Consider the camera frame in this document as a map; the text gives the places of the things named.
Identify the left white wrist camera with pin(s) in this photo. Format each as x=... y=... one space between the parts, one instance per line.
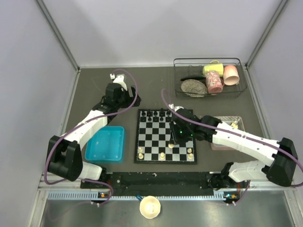
x=119 y=79

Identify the black white chess board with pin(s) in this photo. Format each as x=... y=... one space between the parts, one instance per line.
x=153 y=138

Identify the grey cable duct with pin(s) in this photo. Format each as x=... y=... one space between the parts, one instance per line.
x=96 y=196

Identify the black wire dish rack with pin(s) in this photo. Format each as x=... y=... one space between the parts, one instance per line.
x=202 y=77

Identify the pink patterned mug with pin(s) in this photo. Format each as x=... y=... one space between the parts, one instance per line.
x=214 y=82

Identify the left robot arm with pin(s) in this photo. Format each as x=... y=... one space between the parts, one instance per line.
x=64 y=152

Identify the pink plastic tray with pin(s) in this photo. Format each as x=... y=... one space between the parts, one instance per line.
x=228 y=120

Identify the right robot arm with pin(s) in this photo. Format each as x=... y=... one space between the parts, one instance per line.
x=274 y=160

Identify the yellow mug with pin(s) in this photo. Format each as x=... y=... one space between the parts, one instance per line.
x=214 y=65

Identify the cream white bowl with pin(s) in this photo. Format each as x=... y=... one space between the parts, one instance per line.
x=150 y=207

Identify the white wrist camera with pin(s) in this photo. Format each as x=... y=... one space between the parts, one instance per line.
x=174 y=107
x=119 y=79

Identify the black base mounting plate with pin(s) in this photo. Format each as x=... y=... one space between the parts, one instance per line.
x=201 y=179

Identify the blue plastic tray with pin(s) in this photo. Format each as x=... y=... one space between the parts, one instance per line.
x=106 y=146

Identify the speckled ceramic plate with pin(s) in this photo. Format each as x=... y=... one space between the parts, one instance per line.
x=193 y=88

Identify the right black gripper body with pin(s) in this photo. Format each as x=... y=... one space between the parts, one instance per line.
x=182 y=135

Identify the white king piece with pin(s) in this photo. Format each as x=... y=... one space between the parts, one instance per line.
x=162 y=155

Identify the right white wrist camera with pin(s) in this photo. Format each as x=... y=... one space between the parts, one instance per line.
x=174 y=107

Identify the light pink cup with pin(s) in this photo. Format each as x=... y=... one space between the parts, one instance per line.
x=230 y=75

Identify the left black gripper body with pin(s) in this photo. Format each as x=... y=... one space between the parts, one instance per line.
x=126 y=101

